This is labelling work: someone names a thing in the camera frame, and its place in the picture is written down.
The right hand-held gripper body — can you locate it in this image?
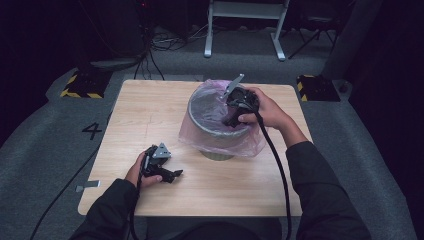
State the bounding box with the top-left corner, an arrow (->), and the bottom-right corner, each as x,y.
219,73 -> 261,118

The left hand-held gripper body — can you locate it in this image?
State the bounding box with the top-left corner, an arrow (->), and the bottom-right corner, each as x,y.
140,142 -> 172,181

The pink plastic bag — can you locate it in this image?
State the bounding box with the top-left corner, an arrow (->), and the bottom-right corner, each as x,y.
177,78 -> 268,159

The green round bin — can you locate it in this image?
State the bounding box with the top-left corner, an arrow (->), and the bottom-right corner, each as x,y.
187,81 -> 260,162

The person's left hand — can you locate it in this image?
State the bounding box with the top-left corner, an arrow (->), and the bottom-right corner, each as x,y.
125,151 -> 164,189

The person's right hand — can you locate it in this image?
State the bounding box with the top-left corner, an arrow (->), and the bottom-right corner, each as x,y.
237,86 -> 309,150

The grey tape strip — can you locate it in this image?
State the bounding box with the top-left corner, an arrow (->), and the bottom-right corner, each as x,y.
75,179 -> 102,194

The yellow black striped floor plate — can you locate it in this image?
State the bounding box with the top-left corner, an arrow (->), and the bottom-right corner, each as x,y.
59,69 -> 113,100
296,74 -> 342,103

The white metal stand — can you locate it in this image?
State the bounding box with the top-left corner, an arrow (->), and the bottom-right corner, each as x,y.
203,0 -> 291,62

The black tripod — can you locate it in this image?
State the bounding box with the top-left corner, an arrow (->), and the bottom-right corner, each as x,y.
287,14 -> 338,61

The grey column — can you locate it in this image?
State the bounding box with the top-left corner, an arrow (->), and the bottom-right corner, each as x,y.
320,0 -> 385,81

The left hand-held gripper cable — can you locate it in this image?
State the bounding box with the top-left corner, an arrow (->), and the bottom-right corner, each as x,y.
128,153 -> 151,240

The hand-held gripper cable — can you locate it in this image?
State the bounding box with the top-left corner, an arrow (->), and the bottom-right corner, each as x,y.
128,153 -> 151,240
229,98 -> 294,240

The right hand-held gripper cable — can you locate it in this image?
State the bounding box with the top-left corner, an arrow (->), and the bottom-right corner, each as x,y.
229,98 -> 294,240

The long black floor cable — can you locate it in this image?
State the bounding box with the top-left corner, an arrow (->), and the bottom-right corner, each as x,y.
29,111 -> 113,240

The bundle of floor cables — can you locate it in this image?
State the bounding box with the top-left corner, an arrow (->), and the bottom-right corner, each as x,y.
132,23 -> 208,82

